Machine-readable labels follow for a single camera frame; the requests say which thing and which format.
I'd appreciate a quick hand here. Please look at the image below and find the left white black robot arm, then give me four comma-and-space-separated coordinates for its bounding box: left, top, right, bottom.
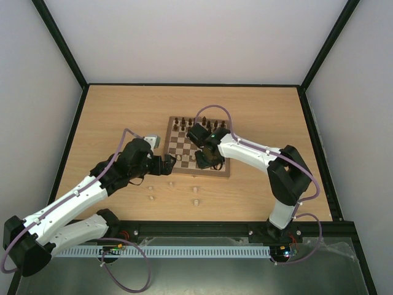
3, 136, 176, 277

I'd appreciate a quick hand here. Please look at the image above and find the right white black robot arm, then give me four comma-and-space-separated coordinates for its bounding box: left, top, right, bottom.
187, 123, 314, 241

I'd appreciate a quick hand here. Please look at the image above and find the dark chess pieces row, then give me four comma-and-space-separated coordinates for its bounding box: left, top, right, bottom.
168, 116, 230, 132

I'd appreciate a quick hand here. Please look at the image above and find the wooden folding chessboard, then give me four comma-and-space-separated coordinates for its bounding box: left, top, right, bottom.
163, 127, 230, 178

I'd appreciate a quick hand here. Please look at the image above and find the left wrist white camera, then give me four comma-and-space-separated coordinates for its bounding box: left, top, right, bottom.
144, 135, 160, 150

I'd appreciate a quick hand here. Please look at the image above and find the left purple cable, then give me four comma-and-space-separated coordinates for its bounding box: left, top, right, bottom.
0, 128, 151, 292

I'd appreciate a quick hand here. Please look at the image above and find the purple cable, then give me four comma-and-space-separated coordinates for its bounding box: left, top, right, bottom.
195, 104, 323, 266
0, 128, 151, 292

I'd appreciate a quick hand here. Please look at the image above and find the light blue slotted cable duct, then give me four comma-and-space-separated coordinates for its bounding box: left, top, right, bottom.
57, 245, 271, 259

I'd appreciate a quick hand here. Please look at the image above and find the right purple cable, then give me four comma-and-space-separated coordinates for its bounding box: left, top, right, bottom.
195, 104, 323, 266

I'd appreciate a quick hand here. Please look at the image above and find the black aluminium front rail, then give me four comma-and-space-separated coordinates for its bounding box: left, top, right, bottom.
105, 221, 359, 245

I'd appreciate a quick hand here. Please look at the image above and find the left black frame post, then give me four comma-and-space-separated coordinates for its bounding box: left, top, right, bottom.
31, 0, 90, 90

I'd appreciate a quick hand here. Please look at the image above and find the black frame post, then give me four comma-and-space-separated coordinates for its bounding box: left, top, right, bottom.
31, 0, 90, 90
299, 0, 360, 92

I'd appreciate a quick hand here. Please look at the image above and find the right black frame post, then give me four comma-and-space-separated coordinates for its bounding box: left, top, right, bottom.
299, 0, 360, 92

